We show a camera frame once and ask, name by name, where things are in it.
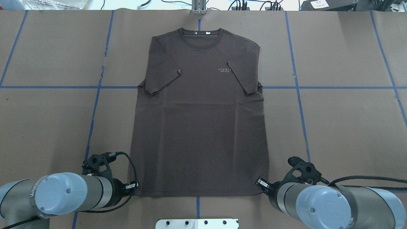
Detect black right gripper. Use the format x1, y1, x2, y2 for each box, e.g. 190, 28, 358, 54
255, 176, 283, 204

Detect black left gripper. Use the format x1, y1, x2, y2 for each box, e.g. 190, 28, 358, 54
112, 178, 141, 204

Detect dark brown t-shirt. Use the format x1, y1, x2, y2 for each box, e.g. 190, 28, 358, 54
130, 28, 269, 197

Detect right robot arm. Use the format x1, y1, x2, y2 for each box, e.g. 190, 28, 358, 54
255, 177, 406, 229

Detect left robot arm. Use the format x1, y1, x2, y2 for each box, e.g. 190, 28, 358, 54
0, 172, 140, 229

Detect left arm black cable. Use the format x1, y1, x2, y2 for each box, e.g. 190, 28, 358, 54
0, 151, 141, 229

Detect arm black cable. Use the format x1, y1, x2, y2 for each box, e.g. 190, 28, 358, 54
0, 151, 141, 229
320, 176, 407, 191

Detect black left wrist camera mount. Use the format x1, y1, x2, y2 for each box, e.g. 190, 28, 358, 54
81, 152, 117, 181

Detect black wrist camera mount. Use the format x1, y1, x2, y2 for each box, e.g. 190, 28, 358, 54
283, 156, 322, 185
81, 152, 117, 181

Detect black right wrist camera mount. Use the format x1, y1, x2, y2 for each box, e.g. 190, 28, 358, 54
283, 156, 322, 185

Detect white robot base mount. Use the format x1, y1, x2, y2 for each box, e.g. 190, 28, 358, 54
155, 219, 240, 229

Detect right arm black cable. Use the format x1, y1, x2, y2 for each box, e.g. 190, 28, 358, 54
320, 176, 407, 191

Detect aluminium camera post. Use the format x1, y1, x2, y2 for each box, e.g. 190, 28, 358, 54
191, 0, 207, 15

